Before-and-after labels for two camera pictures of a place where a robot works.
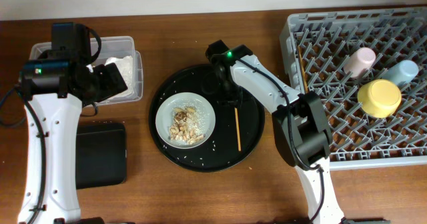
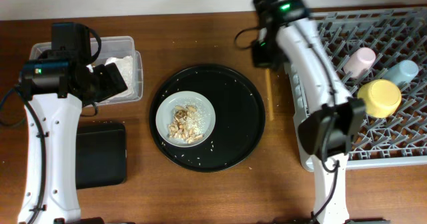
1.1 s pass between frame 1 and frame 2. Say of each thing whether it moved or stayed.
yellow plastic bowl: stayed
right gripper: moved
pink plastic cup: stayed
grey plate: stayed
